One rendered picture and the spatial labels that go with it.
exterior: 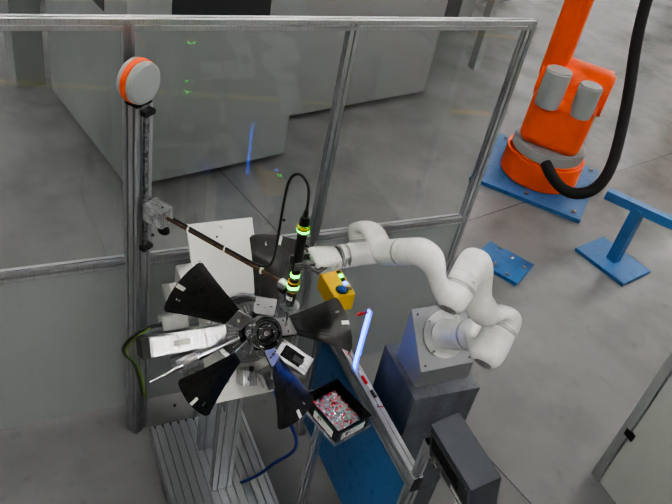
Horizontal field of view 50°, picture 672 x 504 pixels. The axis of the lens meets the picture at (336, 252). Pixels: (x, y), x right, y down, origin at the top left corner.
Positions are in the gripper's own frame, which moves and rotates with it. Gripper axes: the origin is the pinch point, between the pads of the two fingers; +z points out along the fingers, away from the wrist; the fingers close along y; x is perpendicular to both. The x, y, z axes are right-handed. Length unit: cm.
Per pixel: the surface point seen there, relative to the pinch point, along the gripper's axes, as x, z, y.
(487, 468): -24, -37, -79
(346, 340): -34.9, -22.1, -8.6
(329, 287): -42, -32, 27
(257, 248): -10.2, 5.8, 21.5
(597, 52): -145, -601, 461
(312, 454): -98, -17, -13
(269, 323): -24.9, 7.8, -2.7
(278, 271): -13.3, 1.0, 11.0
